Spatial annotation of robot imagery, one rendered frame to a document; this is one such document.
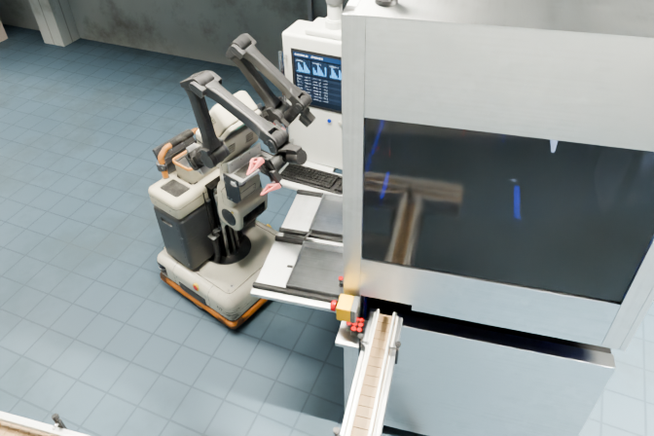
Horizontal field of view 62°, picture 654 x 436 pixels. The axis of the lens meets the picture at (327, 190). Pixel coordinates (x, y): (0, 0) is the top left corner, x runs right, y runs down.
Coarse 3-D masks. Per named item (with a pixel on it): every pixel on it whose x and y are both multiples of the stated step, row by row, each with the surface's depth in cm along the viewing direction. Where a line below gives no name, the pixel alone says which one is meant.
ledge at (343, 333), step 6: (342, 324) 213; (366, 324) 212; (342, 330) 211; (342, 336) 209; (348, 336) 208; (336, 342) 207; (342, 342) 206; (348, 342) 206; (354, 342) 206; (354, 348) 206
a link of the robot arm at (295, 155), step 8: (288, 136) 209; (272, 144) 203; (288, 144) 207; (272, 152) 206; (288, 152) 204; (296, 152) 202; (304, 152) 205; (288, 160) 205; (296, 160) 202; (304, 160) 205
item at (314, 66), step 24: (312, 24) 261; (288, 48) 268; (312, 48) 262; (336, 48) 256; (288, 72) 277; (312, 72) 270; (336, 72) 264; (312, 96) 279; (336, 96) 272; (336, 120) 282; (312, 144) 299; (336, 144) 291
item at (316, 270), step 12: (300, 252) 239; (312, 252) 243; (324, 252) 242; (336, 252) 242; (300, 264) 237; (312, 264) 237; (324, 264) 237; (336, 264) 237; (300, 276) 232; (312, 276) 232; (324, 276) 231; (336, 276) 231; (300, 288) 224; (312, 288) 227; (324, 288) 226; (336, 288) 226
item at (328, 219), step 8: (320, 200) 264; (328, 200) 269; (336, 200) 269; (320, 208) 265; (328, 208) 265; (336, 208) 265; (320, 216) 261; (328, 216) 261; (336, 216) 260; (312, 224) 255; (320, 224) 257; (328, 224) 256; (336, 224) 256; (312, 232) 250; (320, 232) 249; (328, 232) 248; (336, 232) 252
